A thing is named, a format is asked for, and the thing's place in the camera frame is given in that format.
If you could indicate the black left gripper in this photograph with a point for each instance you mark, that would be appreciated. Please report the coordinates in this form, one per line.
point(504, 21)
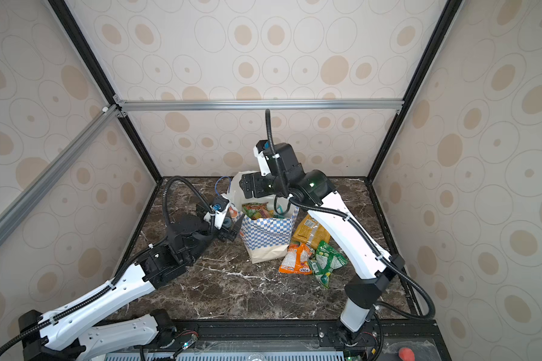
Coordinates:
point(226, 233)

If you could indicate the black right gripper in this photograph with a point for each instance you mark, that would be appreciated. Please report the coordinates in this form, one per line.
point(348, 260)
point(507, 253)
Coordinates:
point(255, 184)

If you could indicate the blue checkered paper bag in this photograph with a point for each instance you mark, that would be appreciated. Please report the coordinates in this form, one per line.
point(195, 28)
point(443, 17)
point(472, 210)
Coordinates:
point(264, 238)

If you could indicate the orange snack packet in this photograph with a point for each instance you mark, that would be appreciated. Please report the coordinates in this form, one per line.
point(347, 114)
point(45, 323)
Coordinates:
point(296, 261)

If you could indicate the green snack packet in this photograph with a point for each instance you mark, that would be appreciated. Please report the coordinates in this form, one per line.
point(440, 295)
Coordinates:
point(326, 259)

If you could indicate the red yellow snack packet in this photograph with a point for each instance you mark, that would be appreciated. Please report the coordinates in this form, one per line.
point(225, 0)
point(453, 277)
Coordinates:
point(255, 210)

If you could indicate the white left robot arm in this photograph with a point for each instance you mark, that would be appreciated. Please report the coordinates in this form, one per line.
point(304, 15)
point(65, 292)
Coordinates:
point(73, 331)

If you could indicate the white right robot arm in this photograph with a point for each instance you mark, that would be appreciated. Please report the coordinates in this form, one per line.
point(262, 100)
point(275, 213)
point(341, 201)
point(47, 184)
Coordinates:
point(281, 174)

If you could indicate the red emergency button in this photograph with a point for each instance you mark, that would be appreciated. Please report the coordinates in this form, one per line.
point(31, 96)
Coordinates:
point(406, 354)

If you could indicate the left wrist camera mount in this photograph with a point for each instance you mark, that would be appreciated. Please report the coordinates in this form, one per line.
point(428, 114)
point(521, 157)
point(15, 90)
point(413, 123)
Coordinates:
point(217, 213)

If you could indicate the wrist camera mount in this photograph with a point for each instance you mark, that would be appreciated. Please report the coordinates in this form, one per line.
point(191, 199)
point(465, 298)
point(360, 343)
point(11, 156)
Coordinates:
point(284, 160)
point(217, 213)

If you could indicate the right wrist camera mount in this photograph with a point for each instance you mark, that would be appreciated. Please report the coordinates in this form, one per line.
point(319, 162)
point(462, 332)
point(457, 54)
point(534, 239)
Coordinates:
point(284, 160)

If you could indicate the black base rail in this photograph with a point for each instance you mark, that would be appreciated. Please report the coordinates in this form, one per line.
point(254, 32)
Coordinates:
point(291, 340)

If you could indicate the aluminium rail back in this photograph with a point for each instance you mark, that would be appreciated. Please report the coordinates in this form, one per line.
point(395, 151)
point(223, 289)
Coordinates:
point(262, 105)

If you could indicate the aluminium rail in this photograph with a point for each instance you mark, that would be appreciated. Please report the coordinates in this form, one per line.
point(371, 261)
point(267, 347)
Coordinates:
point(262, 105)
point(16, 212)

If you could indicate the aluminium rail left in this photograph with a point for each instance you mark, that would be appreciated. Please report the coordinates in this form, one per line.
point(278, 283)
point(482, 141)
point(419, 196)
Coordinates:
point(16, 212)

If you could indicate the black corner frame post right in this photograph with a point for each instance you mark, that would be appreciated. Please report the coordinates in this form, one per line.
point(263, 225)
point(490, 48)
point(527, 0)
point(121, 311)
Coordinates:
point(432, 48)

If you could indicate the black corner frame post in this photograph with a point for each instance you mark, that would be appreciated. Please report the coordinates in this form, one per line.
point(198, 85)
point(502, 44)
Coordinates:
point(432, 48)
point(63, 13)

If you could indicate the black corner frame post left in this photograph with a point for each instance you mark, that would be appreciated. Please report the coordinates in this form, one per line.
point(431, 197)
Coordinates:
point(63, 13)

